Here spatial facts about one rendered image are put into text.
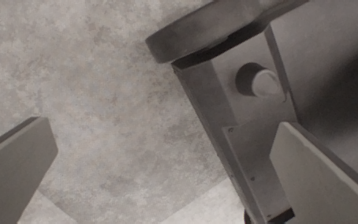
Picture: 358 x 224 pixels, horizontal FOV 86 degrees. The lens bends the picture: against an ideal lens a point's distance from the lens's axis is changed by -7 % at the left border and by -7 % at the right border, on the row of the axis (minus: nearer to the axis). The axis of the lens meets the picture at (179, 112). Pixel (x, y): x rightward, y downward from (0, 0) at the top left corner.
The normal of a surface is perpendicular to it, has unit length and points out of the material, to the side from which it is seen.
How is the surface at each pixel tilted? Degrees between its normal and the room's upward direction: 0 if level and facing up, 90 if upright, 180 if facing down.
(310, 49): 0
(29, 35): 0
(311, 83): 0
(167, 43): 49
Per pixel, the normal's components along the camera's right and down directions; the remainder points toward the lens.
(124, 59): 0.17, 0.30
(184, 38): -0.28, 0.53
